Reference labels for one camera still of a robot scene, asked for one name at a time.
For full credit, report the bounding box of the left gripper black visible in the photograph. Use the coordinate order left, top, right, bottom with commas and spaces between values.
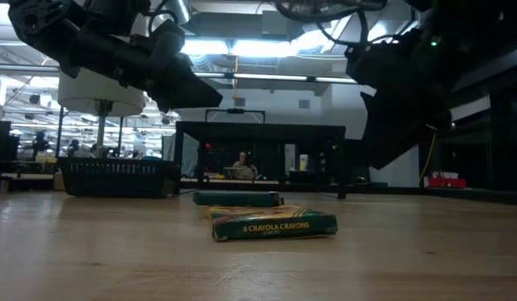
80, 31, 223, 113

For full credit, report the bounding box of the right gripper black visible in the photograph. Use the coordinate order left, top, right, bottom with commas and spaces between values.
346, 31, 452, 171

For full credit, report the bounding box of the black plastic basket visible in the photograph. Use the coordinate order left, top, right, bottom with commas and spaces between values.
59, 156, 181, 199

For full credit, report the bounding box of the Crayola crayon box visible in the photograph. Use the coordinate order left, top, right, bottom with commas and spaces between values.
192, 190, 285, 208
206, 204, 340, 243

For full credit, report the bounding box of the black mesh desk shelf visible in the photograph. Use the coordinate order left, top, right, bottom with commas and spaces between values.
174, 120, 347, 200

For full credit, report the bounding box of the black cabinet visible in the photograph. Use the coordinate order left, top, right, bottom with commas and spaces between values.
346, 137, 371, 185

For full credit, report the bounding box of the red box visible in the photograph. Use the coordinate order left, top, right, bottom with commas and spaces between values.
423, 170, 468, 190

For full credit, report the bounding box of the long ceiling light bar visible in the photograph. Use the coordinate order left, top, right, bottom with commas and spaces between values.
191, 70, 360, 87

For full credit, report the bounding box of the white cylindrical lamp shade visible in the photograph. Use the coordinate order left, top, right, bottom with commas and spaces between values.
57, 12, 147, 117

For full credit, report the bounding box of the metal lamp pole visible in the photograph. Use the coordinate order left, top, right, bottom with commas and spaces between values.
95, 99, 114, 160

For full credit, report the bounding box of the person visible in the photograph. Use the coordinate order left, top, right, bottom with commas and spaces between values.
227, 150, 259, 181

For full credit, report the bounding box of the dark monitor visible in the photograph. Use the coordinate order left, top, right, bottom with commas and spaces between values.
0, 120, 13, 163

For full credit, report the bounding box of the hanging yellow cable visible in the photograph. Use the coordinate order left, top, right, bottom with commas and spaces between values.
419, 130, 438, 181

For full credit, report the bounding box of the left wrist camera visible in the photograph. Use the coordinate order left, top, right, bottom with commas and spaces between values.
147, 18, 187, 59

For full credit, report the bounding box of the thin black camera frame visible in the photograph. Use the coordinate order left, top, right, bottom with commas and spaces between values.
205, 108, 267, 123

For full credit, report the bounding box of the black aluminium table frame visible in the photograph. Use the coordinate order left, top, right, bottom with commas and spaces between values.
136, 178, 517, 207

